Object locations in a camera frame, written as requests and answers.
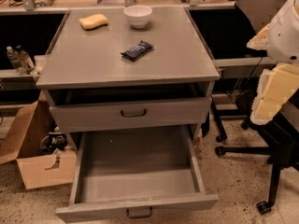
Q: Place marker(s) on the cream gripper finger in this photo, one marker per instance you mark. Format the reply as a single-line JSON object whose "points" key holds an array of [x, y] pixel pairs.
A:
{"points": [[259, 41], [275, 88]]}

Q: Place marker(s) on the dark blue snack bar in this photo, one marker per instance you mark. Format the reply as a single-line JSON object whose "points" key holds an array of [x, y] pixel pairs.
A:
{"points": [[137, 51]]}

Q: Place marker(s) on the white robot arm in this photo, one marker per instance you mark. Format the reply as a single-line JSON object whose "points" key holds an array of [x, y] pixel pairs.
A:
{"points": [[280, 39]]}

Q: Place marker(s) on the closed grey middle drawer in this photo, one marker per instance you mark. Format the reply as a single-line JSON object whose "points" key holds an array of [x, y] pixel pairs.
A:
{"points": [[125, 115]]}

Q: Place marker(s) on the grey drawer cabinet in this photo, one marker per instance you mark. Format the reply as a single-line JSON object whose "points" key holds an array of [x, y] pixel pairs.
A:
{"points": [[86, 67]]}

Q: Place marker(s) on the open grey bottom drawer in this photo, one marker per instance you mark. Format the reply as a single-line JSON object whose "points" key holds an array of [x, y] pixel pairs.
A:
{"points": [[135, 173]]}

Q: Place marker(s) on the black office chair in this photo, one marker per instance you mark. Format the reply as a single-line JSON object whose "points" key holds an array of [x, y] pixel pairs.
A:
{"points": [[282, 146]]}

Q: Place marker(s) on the white ceramic bowl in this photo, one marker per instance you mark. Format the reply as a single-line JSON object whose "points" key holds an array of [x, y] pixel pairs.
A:
{"points": [[138, 16]]}

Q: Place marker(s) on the yellow sponge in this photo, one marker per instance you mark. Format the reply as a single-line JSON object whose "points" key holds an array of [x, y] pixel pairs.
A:
{"points": [[93, 21]]}

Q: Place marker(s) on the brown plastic bottle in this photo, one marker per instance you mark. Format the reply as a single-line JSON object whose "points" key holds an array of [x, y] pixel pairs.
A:
{"points": [[25, 58]]}

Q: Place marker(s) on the clear plastic water bottle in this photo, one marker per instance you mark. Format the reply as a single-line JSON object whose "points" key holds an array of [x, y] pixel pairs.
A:
{"points": [[13, 57]]}

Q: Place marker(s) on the open cardboard box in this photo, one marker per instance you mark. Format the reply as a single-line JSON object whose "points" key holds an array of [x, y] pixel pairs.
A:
{"points": [[22, 144]]}

